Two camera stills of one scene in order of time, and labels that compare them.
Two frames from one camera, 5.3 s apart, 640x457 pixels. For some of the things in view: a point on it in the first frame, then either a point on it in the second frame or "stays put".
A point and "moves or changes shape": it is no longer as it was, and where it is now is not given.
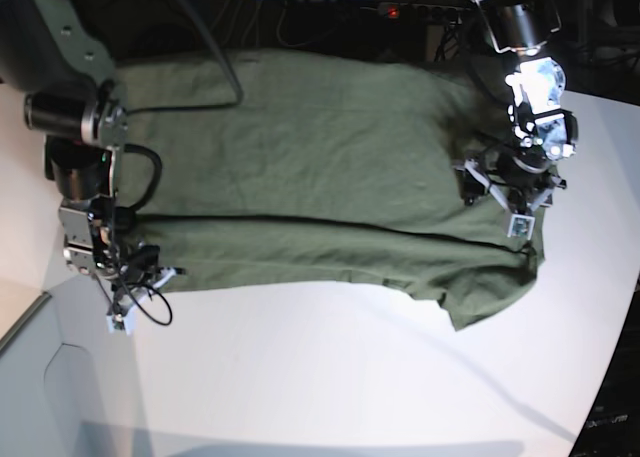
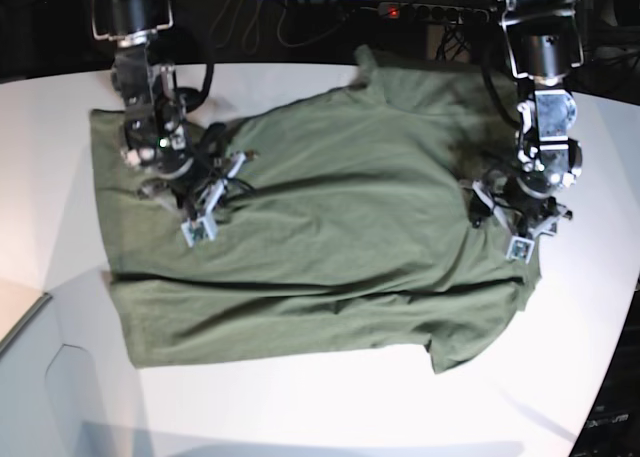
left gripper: (137, 276) → (202, 188)
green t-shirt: (290, 167) moves or changes shape
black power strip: (424, 10) stays put
